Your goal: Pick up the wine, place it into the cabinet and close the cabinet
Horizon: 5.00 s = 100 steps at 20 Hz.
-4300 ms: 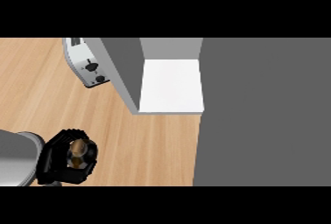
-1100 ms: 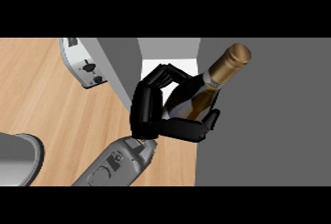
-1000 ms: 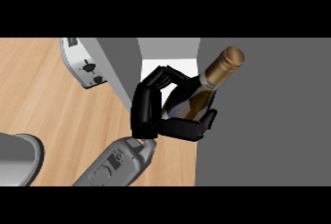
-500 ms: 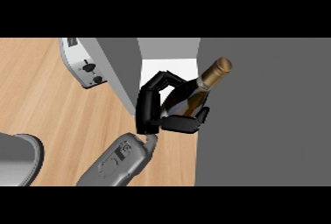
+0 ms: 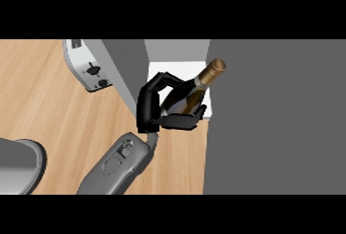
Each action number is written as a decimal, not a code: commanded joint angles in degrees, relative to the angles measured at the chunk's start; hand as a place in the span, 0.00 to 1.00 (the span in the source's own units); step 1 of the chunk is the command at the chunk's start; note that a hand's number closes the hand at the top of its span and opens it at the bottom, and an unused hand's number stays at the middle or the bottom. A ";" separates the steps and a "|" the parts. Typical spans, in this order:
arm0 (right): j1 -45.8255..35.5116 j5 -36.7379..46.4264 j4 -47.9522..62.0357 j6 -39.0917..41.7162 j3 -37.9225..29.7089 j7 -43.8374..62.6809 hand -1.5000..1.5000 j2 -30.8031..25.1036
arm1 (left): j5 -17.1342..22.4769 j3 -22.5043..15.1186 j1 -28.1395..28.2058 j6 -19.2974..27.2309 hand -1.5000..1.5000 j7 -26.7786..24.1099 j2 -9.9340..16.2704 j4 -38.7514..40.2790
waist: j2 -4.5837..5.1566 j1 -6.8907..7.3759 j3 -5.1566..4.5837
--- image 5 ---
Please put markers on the large dark grey cabinet door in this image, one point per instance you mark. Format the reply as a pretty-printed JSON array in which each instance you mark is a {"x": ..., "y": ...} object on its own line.
[{"x": 275, "y": 117}]

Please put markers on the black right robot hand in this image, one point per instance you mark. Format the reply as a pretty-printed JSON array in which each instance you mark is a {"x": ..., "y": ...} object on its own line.
[{"x": 146, "y": 106}]

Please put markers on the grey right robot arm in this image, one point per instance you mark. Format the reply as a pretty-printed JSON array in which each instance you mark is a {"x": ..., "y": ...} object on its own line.
[{"x": 118, "y": 166}]

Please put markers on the grey cabinet body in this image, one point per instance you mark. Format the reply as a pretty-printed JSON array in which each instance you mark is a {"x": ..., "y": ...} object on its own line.
[{"x": 130, "y": 67}]

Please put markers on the silver toaster with black knobs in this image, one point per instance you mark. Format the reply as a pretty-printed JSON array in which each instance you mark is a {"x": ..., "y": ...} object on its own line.
[{"x": 86, "y": 65}]

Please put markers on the dark wine bottle gold neck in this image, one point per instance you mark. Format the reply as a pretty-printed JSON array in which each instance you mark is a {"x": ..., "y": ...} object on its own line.
[{"x": 189, "y": 94}]

